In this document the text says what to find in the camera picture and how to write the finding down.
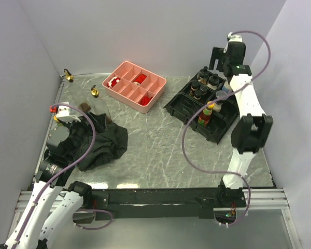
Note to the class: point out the aluminium rail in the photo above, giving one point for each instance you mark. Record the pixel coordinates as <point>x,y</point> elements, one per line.
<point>25,197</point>
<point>268,199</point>

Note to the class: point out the white salt bottle black cap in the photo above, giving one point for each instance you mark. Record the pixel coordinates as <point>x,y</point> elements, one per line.
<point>213,81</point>

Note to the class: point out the black base beam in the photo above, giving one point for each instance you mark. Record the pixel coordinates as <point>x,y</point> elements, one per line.
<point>165,202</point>

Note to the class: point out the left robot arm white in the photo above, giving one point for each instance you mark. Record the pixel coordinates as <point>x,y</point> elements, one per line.
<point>38,224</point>

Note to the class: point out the brown spice bottle black cap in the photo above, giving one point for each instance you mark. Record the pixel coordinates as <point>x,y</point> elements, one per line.
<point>203,75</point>

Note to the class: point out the black cloth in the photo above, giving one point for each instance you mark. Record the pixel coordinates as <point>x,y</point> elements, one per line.
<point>108,146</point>

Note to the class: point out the red santa sock left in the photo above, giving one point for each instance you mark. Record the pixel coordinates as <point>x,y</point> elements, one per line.
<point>113,81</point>

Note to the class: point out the blue label white granule bottle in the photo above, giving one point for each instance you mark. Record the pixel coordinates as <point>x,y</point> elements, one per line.
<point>226,87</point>

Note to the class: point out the glass oil bottle gold spout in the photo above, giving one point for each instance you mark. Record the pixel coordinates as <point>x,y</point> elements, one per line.
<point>94,91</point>

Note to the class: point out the clear lid seasoning jar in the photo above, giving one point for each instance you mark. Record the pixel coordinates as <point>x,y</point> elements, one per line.
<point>219,103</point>

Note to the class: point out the red sock front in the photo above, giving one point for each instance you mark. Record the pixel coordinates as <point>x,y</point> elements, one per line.
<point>145,100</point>

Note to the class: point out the pink divided organizer tray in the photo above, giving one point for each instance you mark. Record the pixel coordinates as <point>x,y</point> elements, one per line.
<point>130,94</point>

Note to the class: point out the dark spice jar black lid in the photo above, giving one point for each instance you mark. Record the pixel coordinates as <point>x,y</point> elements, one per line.
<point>197,94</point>

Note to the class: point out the black compartment bin rack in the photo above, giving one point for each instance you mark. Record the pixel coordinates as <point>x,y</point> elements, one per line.
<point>183,107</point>

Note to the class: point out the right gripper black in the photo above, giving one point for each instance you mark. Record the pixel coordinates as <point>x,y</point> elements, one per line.
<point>217,53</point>

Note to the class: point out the red santa sock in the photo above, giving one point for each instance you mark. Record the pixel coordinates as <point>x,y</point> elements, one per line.
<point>113,81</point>
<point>139,79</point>

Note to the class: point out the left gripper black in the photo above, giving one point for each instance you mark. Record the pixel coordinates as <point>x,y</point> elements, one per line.
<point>100,121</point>

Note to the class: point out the red santa sock middle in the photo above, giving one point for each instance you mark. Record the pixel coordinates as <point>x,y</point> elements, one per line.
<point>139,79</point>

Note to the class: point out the left aluminium rail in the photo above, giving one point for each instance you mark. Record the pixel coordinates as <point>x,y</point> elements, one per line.
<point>25,197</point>

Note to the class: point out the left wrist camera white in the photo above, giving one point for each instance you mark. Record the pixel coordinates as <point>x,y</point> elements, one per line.
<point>65,114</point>

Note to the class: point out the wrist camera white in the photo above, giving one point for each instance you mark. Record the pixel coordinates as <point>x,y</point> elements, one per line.
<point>231,37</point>
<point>65,114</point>

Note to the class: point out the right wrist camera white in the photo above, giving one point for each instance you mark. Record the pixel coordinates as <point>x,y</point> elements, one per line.
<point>231,37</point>

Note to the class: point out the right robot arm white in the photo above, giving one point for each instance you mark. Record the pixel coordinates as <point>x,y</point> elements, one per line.
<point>254,125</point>

